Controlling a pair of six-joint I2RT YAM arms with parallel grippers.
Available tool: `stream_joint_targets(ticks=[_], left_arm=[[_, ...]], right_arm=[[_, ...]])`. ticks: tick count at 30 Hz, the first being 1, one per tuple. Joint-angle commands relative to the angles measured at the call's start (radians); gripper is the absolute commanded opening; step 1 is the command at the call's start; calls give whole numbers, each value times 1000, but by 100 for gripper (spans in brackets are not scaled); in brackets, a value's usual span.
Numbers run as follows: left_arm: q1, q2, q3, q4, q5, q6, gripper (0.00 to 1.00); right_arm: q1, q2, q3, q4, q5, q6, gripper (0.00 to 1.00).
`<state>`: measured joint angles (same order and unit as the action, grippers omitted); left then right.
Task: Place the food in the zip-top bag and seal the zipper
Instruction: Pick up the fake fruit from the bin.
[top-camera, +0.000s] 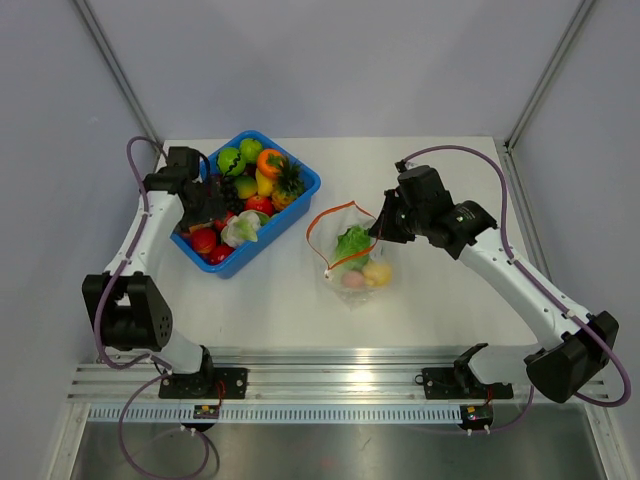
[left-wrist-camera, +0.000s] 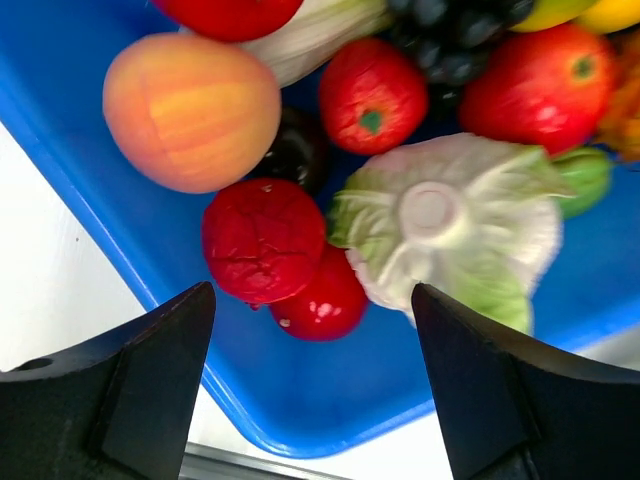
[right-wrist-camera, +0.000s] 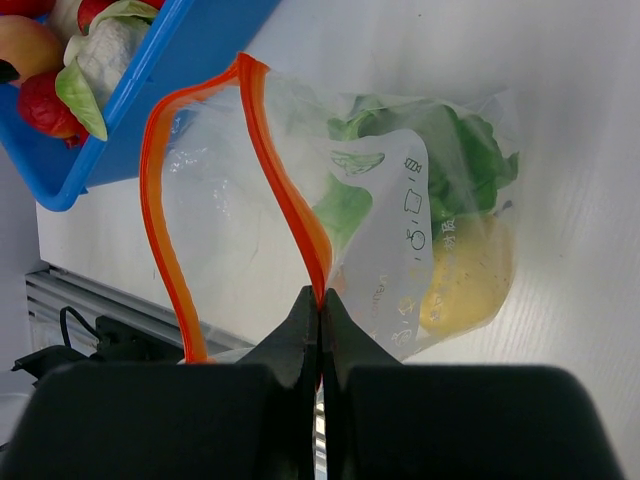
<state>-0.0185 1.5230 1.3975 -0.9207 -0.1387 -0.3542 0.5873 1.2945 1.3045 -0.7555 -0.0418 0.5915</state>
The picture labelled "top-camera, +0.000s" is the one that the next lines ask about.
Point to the white slotted cable duct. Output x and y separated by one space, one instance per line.
278 414

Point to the right frame post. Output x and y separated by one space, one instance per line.
552 68

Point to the white green cabbage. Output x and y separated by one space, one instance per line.
243 228

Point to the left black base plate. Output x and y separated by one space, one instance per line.
223 382

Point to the red apple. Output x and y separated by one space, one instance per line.
260 204

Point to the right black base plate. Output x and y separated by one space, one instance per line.
449 383

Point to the yellow lemon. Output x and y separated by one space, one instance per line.
377 275

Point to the clear zip top bag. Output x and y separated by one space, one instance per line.
321 236

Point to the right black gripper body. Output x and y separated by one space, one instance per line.
418 218

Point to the yellow pepper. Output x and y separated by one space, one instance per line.
265 185

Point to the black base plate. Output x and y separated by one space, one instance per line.
223 382
449 383

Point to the left frame post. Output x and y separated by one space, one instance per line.
90 21

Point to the dark grape bunch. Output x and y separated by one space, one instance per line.
230 195

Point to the frame post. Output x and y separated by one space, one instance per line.
552 68
90 21

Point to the pink egg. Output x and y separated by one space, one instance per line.
353 279

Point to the blue plastic basket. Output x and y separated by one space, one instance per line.
243 254

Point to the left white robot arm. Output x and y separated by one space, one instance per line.
131 320

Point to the green lettuce head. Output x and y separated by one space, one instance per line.
350 243

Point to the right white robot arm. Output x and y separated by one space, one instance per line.
572 343

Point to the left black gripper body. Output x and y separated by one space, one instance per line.
204 210

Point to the small pineapple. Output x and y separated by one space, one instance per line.
288 185

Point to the red tomato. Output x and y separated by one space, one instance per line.
203 241

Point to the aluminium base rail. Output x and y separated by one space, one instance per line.
288 376

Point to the green yellow mango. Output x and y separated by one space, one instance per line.
246 186

